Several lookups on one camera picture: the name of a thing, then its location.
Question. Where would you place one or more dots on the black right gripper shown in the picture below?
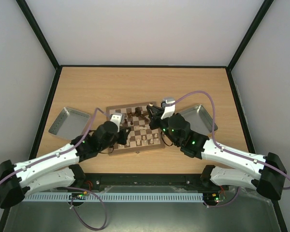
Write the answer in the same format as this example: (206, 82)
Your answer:
(156, 118)

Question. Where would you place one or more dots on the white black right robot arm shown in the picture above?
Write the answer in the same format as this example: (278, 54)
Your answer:
(265, 174)

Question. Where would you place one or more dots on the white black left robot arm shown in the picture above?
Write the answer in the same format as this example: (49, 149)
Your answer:
(58, 169)

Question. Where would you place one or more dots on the pile of dark chess pieces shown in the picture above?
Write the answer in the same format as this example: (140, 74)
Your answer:
(137, 113)

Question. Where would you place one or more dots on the wooden folding chess board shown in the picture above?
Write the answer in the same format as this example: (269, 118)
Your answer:
(141, 138)

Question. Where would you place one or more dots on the left metal tray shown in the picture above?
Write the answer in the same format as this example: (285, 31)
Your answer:
(69, 124)

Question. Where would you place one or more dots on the metal tray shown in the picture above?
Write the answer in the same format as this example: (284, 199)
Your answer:
(69, 124)
(199, 119)

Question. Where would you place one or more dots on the right metal tray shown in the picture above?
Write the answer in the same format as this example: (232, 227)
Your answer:
(199, 119)

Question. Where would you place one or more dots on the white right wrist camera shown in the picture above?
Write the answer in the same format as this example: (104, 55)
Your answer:
(168, 107)

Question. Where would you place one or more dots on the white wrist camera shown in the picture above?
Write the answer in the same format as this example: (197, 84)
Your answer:
(117, 118)
(168, 107)

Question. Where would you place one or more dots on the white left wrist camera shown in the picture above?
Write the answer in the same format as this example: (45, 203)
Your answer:
(117, 118)

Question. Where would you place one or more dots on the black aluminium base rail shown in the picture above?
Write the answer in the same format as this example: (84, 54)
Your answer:
(185, 181)

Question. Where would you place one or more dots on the black cage frame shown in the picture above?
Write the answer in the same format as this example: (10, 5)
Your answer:
(251, 30)

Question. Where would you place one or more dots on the light blue slotted cable duct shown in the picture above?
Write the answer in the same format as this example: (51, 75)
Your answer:
(117, 197)

